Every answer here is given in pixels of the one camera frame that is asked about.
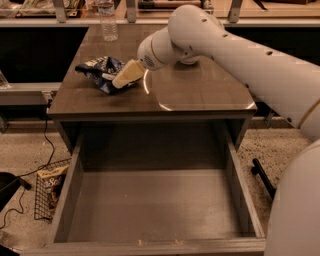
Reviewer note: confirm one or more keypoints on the clear plastic water bottle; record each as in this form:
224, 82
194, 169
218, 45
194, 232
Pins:
106, 11

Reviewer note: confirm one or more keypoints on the open grey drawer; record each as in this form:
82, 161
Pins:
155, 190

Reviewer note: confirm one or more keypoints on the grey cabinet with top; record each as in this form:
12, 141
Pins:
203, 91

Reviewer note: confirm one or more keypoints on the black wire basket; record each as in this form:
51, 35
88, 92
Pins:
41, 210

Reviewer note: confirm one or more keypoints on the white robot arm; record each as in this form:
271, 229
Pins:
288, 85

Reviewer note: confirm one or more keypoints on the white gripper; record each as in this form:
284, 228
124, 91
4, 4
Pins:
147, 55

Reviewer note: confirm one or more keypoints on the blue chip bag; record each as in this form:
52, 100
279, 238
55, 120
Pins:
101, 71

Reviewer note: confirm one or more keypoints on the black object at left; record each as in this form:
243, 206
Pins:
9, 184

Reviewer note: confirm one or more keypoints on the metal bracket right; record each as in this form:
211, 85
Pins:
268, 118

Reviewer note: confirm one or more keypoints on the black chair base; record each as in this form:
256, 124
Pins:
257, 169

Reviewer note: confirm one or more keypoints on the tan snack bag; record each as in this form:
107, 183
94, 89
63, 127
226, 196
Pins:
53, 182

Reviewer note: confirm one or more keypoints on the white ceramic bowl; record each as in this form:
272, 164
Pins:
190, 60

